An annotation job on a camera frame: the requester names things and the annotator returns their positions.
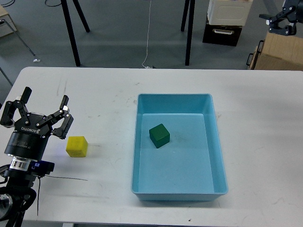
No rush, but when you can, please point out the white hanging cable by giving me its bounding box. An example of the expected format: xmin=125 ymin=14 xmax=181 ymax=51
xmin=142 ymin=0 xmax=154 ymax=70

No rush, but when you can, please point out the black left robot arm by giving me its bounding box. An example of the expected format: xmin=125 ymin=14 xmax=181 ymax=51
xmin=0 ymin=87 xmax=73 ymax=227

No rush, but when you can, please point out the light wooden furniture left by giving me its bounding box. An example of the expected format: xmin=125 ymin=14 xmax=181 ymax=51
xmin=0 ymin=6 xmax=35 ymax=56

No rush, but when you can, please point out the black storage box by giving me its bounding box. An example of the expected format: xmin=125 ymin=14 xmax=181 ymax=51
xmin=203 ymin=20 xmax=242 ymax=46

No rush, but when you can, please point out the blue plastic bin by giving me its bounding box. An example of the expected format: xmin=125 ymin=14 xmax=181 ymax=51
xmin=132 ymin=94 xmax=228 ymax=201

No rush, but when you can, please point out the yellow wooden block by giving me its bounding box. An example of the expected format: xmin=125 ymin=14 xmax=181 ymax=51
xmin=66 ymin=136 xmax=88 ymax=157

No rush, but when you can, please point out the wooden cabinet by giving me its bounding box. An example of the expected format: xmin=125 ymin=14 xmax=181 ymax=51
xmin=246 ymin=33 xmax=303 ymax=71

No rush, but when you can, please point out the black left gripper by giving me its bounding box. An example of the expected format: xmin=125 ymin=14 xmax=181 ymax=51
xmin=0 ymin=87 xmax=73 ymax=161

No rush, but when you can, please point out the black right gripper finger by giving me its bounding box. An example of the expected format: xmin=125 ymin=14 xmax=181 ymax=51
xmin=259 ymin=5 xmax=296 ymax=26
xmin=268 ymin=23 xmax=297 ymax=35

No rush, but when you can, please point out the black table leg left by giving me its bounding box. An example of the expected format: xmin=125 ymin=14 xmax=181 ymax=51
xmin=61 ymin=0 xmax=90 ymax=67

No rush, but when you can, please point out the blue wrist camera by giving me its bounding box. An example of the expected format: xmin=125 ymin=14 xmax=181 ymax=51
xmin=29 ymin=160 xmax=55 ymax=177

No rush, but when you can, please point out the green wooden block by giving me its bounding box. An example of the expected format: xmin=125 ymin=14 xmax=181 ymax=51
xmin=149 ymin=123 xmax=170 ymax=148

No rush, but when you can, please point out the black table leg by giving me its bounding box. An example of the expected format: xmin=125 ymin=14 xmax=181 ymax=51
xmin=61 ymin=0 xmax=90 ymax=67
xmin=180 ymin=0 xmax=196 ymax=66

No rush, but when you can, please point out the black zip tie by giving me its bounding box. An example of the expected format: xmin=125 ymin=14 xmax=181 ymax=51
xmin=36 ymin=175 xmax=88 ymax=216

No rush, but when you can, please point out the black table leg right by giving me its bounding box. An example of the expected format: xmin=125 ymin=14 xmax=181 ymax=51
xmin=180 ymin=0 xmax=196 ymax=66

